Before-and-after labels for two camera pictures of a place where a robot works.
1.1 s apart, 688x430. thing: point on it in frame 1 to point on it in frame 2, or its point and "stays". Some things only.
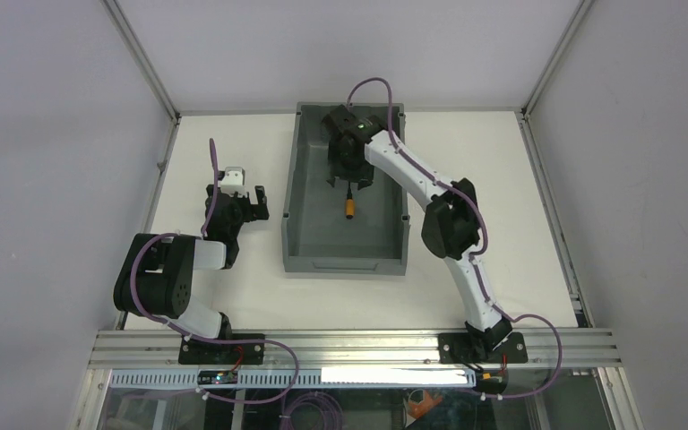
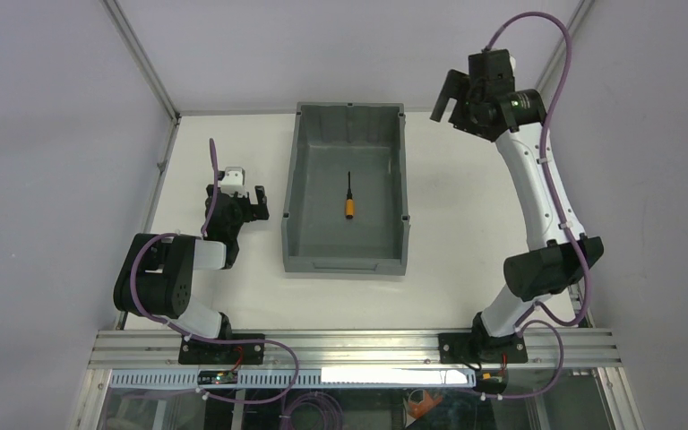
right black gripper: [349, 168] to [460, 103]
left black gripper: [236, 201] stays
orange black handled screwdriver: [349, 203] stays
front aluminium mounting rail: [596, 349] stays
